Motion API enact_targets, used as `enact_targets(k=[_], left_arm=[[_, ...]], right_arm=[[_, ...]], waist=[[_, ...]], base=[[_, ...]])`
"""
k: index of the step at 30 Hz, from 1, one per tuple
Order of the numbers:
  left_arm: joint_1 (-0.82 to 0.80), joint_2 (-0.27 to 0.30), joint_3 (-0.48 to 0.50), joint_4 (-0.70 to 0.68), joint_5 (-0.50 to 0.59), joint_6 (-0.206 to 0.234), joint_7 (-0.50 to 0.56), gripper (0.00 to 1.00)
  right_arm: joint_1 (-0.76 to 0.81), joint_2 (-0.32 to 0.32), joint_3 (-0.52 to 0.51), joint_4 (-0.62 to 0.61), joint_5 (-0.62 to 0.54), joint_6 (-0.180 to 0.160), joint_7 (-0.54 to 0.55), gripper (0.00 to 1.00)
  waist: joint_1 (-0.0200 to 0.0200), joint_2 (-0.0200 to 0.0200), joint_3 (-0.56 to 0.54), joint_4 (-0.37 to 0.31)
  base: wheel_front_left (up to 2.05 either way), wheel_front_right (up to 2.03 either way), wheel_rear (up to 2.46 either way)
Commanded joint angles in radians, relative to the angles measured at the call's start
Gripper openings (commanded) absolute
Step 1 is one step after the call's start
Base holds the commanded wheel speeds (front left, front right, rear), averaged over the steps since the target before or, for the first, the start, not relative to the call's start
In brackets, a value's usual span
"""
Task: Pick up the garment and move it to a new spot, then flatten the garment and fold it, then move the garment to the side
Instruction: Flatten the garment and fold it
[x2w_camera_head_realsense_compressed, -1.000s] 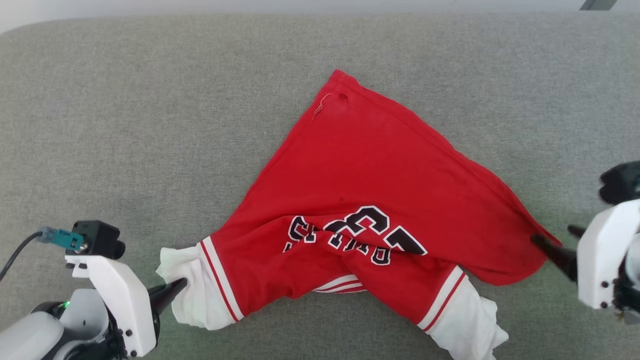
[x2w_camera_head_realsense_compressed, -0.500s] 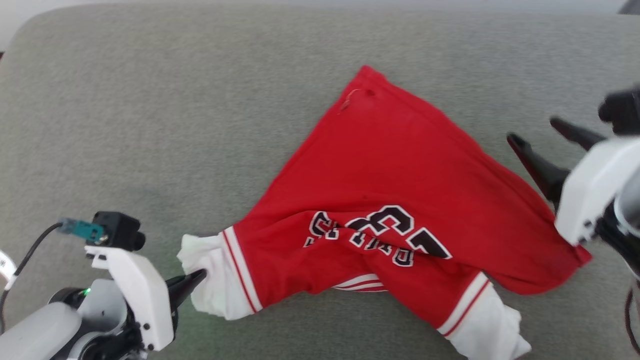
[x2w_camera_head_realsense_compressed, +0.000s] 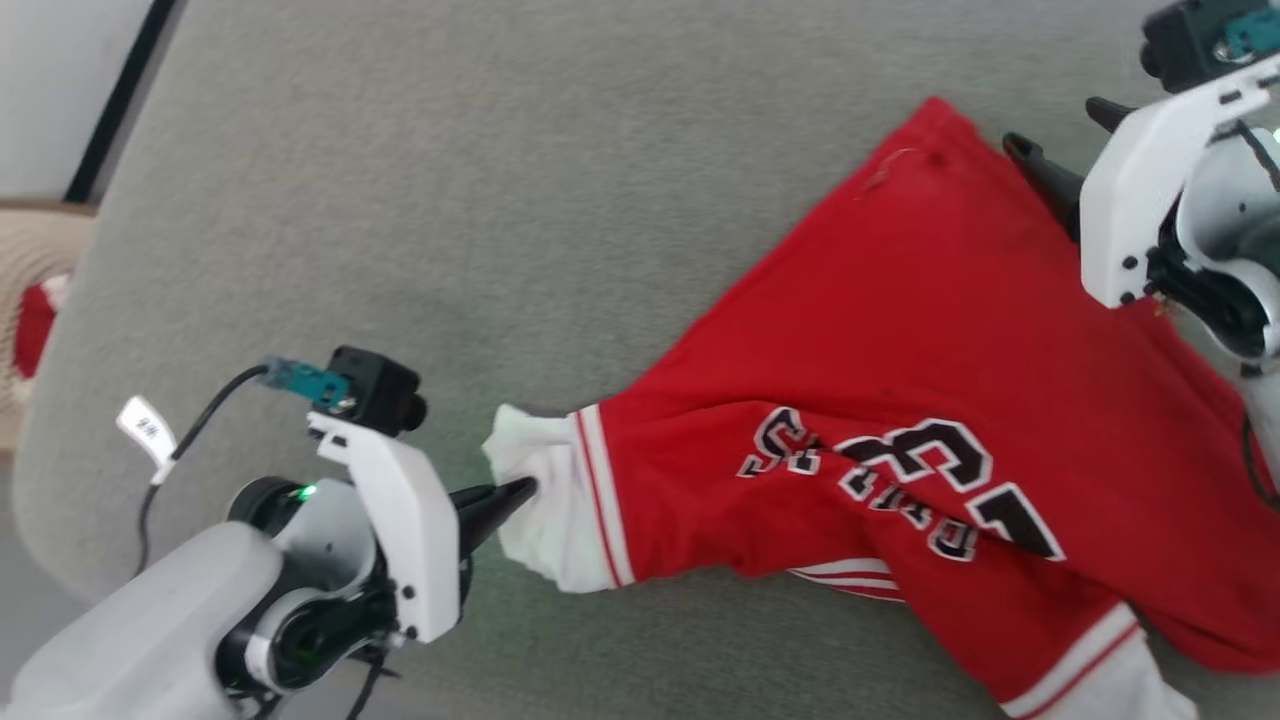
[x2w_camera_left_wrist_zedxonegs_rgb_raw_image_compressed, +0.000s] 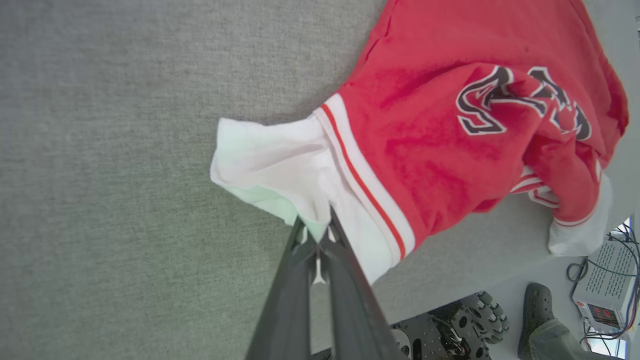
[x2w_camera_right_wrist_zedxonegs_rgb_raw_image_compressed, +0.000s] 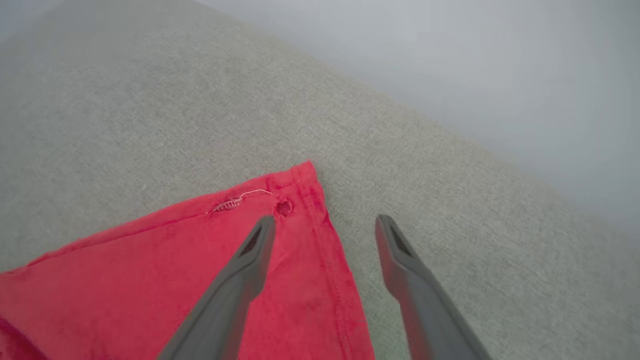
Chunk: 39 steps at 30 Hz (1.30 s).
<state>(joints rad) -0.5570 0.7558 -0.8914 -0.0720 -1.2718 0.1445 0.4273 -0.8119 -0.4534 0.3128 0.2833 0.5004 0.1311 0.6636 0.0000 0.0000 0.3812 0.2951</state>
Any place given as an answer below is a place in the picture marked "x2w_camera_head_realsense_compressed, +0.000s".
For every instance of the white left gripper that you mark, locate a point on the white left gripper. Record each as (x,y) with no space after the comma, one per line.
(410,530)

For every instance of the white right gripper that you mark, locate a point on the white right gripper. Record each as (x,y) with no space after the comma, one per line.
(1130,200)

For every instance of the red white basketball garment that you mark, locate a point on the red white basketball garment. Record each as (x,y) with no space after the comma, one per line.
(900,380)

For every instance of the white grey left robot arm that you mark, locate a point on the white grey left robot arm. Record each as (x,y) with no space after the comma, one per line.
(170,620)

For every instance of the grey fabric sofa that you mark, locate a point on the grey fabric sofa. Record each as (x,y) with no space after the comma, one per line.
(500,200)

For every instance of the red white cloth item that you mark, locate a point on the red white cloth item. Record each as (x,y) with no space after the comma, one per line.
(35,325)

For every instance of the beige woven basket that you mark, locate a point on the beige woven basket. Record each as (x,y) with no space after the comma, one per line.
(30,245)

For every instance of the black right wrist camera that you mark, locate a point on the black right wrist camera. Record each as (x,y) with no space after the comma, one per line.
(1185,45)

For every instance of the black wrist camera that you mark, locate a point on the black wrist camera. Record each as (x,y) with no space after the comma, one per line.
(375,388)
(1185,45)

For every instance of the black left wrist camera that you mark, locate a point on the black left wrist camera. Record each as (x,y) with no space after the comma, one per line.
(375,388)

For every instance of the teal right camera connector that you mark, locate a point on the teal right camera connector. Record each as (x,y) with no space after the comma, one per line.
(1250,35)

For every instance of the teal camera connector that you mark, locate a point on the teal camera connector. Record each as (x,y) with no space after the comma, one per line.
(1250,35)
(305,380)

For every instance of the teal left camera connector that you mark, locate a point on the teal left camera connector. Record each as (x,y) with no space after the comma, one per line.
(305,380)

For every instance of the black wall strip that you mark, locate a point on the black wall strip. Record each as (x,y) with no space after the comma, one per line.
(120,100)

